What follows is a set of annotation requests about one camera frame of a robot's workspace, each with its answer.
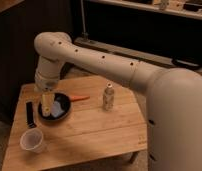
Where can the metal pole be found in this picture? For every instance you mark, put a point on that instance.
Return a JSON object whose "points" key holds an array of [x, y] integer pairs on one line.
{"points": [[84, 31]]}

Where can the black handle on bench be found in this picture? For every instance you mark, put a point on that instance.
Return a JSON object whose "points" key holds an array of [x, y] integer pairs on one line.
{"points": [[186, 65]]}

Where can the wooden table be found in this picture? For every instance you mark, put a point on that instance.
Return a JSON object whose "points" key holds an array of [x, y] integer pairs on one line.
{"points": [[88, 133]]}

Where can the grey cloth in pan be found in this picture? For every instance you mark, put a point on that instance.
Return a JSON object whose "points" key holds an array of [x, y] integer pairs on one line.
{"points": [[56, 109]]}

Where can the wooden shelf with items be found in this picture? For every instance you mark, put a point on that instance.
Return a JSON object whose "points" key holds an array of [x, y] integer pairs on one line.
{"points": [[182, 8]]}

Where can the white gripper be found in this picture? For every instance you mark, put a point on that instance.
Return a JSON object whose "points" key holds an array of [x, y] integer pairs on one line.
{"points": [[42, 84]]}

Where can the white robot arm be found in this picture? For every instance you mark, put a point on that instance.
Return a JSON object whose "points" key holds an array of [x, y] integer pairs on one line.
{"points": [[173, 97]]}

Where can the black rectangular eraser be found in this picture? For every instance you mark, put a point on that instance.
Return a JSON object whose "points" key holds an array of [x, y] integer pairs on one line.
{"points": [[30, 115]]}

